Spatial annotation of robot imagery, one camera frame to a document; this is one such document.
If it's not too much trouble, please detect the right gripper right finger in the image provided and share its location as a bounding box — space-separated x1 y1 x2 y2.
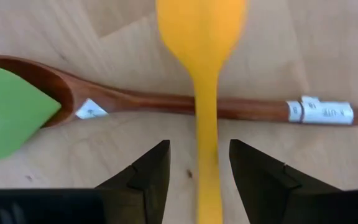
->
229 139 341 224

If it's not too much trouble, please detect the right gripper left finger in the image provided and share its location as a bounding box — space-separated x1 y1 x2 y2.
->
94 139 171 224

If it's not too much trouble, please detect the brown wooden spoon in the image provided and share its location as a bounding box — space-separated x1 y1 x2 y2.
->
0 54 358 129

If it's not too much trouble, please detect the green silicone spatula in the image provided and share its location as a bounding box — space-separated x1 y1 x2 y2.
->
0 64 62 164

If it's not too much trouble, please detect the yellow silicone spatula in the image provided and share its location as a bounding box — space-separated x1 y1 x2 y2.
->
155 0 250 224

